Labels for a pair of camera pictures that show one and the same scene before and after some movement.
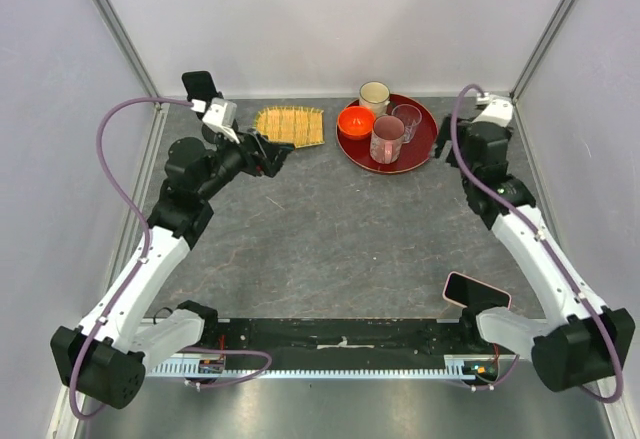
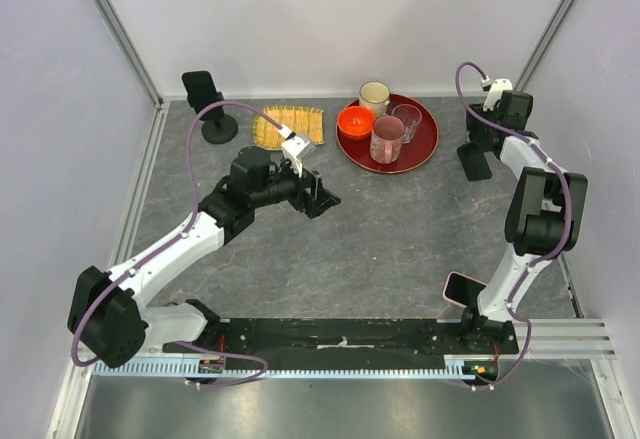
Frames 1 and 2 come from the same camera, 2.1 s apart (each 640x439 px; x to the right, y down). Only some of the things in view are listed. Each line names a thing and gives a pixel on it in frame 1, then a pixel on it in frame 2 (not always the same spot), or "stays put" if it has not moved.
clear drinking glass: (411, 116) stays put
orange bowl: (356, 123) stays put
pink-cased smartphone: (465, 291) stays put
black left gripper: (254, 163) to (318, 200)
